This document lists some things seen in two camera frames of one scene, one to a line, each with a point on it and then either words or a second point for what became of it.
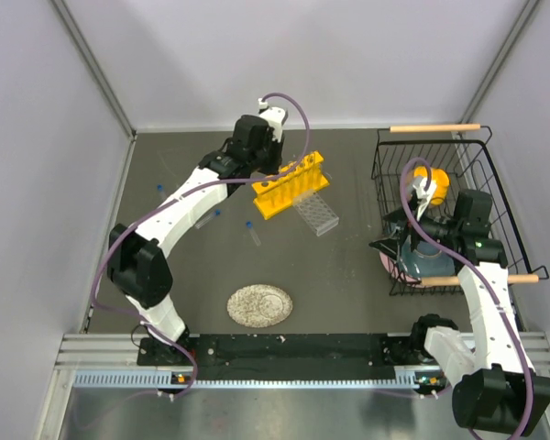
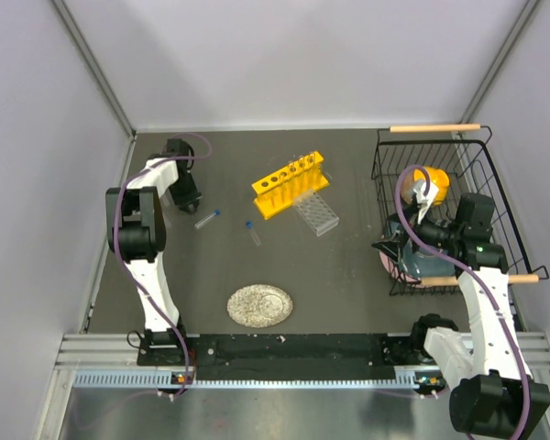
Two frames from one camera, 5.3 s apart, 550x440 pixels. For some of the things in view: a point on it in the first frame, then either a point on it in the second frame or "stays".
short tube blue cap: x=217 y=213 stays
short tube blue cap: x=249 y=225 stays
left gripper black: x=276 y=148 to x=191 y=198
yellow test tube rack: x=279 y=193 stays
